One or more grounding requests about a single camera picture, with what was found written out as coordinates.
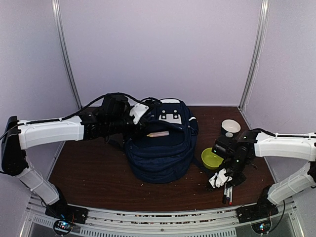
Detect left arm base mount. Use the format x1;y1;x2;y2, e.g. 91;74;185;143
41;195;88;237

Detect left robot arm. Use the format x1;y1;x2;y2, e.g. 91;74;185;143
1;94;152;219

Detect left aluminium frame post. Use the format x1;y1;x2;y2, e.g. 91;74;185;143
51;0;82;109

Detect dark bowl white inside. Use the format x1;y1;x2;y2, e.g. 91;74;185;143
221;119;241;138

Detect black marker pen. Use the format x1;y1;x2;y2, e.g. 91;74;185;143
222;188;227;204

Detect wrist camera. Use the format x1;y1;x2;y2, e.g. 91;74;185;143
129;103;149;124
206;168;233;191

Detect front aluminium rail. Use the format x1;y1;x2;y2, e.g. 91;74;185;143
24;195;304;237

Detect cream glue tube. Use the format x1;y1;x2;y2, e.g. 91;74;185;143
147;131;169;138

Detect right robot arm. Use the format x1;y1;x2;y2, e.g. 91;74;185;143
208;128;316;218

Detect red marker pen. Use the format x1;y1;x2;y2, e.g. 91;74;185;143
229;186;233;205

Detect blue marker pen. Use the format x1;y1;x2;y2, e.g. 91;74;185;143
226;187;231;202

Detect aluminium frame post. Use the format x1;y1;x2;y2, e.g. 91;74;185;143
51;0;82;109
239;0;270;111

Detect navy blue student backpack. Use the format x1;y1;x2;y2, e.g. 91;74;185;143
107;98;210;184

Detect lime green bowl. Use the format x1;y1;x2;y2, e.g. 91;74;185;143
201;147;224;170

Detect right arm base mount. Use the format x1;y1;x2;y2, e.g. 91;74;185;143
236;198;278;236

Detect right aluminium frame post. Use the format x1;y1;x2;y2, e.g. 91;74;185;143
239;0;270;111

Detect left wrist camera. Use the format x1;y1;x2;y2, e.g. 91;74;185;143
129;103;149;124

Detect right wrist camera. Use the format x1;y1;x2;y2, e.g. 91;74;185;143
206;168;233;191

